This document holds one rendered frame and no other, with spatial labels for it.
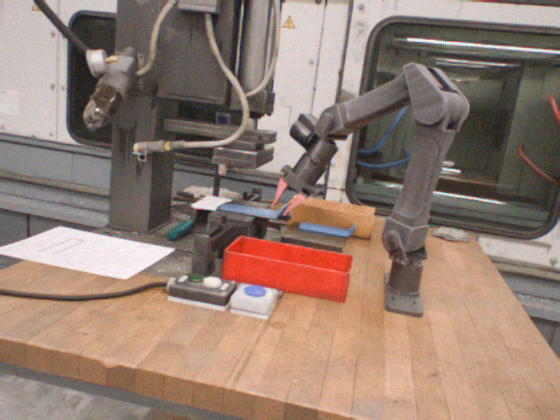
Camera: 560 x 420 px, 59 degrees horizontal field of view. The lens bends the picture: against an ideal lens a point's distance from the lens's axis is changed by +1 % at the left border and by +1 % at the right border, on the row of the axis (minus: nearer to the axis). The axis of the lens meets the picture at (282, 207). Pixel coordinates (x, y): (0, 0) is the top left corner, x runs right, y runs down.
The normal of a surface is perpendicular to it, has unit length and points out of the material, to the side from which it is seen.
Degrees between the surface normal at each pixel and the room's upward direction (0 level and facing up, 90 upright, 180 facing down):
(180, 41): 90
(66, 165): 90
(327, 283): 90
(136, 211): 90
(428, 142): 103
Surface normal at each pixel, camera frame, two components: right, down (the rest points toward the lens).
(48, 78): -0.26, 0.19
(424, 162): -0.69, 0.10
